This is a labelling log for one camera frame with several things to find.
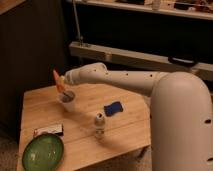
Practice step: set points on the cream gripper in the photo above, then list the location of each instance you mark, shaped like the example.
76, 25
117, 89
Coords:
62, 80

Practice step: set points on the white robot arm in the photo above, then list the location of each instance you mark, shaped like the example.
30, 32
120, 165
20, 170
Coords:
180, 107

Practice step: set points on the metal pole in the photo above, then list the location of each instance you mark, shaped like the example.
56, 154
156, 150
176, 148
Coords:
80, 39

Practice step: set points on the blue sponge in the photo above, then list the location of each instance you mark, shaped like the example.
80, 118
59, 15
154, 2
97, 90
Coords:
113, 108

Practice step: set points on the small clear bottle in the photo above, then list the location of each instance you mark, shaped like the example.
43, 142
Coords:
99, 123

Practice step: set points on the wooden table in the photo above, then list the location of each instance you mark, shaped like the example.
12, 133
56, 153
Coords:
126, 131

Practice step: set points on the green bowl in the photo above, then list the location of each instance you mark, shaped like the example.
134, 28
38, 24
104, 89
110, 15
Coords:
43, 153

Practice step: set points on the grey metal rail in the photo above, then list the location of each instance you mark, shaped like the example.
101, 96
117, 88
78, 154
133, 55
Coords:
137, 59

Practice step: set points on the black handle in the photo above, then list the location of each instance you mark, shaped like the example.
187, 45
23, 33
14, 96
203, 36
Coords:
182, 62

